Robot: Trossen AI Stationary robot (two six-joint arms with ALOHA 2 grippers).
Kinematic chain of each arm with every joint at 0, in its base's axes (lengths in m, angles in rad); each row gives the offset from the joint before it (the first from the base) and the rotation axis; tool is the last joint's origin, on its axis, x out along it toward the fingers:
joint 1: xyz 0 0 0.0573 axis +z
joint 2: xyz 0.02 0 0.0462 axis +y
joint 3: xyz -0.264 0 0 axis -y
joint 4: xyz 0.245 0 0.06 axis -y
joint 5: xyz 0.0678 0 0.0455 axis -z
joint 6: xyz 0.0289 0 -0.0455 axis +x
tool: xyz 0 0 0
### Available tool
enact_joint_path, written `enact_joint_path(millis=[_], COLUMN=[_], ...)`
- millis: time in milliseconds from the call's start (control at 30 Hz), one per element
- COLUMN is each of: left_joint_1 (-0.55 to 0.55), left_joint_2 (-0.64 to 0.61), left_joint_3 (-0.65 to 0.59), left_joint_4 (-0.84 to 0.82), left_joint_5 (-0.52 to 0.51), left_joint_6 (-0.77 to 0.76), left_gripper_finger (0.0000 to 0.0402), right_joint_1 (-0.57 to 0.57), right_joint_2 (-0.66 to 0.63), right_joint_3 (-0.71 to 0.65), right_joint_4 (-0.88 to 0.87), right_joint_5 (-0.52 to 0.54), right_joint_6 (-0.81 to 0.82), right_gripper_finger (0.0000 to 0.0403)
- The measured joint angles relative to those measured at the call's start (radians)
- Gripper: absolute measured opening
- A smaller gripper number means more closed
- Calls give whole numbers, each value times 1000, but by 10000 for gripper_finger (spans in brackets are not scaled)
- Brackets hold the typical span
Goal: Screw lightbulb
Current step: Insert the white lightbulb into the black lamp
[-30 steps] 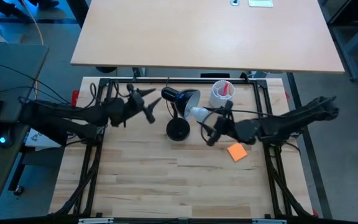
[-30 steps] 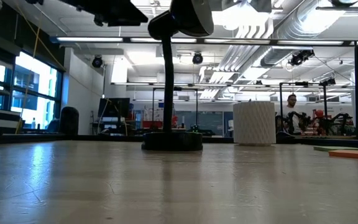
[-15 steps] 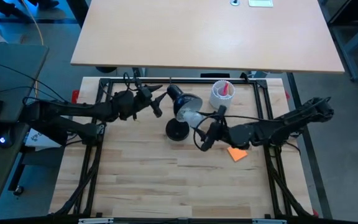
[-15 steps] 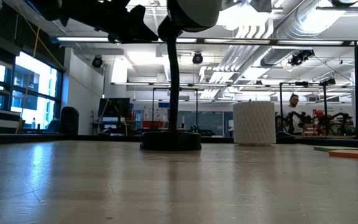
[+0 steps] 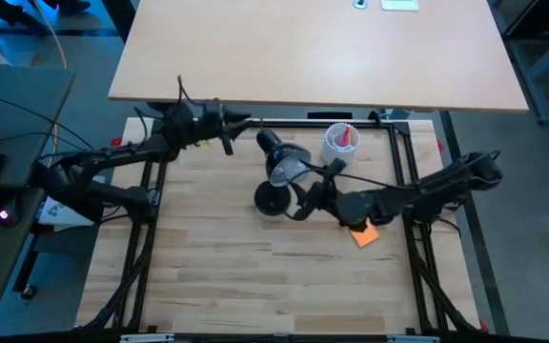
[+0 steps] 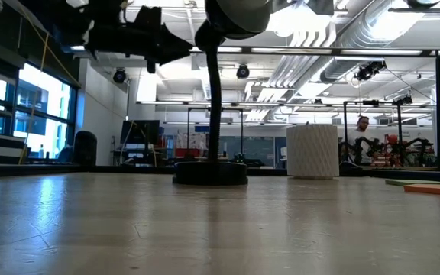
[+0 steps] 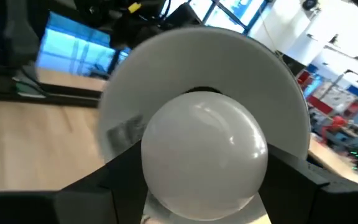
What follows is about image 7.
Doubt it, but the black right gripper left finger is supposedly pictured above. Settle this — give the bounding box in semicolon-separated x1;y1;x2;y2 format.
0;140;150;224

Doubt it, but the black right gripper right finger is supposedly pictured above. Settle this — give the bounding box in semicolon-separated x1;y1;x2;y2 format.
259;144;358;224

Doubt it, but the black gooseneck desk lamp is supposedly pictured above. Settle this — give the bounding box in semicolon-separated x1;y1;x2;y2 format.
98;26;311;224

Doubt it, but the white lightbulb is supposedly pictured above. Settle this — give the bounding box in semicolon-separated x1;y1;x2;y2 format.
140;91;269;222

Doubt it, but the red storage bin shelf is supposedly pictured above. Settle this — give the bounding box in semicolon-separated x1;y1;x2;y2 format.
296;70;335;114

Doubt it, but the black aluminium table frame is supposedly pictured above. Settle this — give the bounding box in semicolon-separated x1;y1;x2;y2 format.
0;81;103;109

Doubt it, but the black ceiling camera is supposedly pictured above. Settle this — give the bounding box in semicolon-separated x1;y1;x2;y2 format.
301;0;318;11

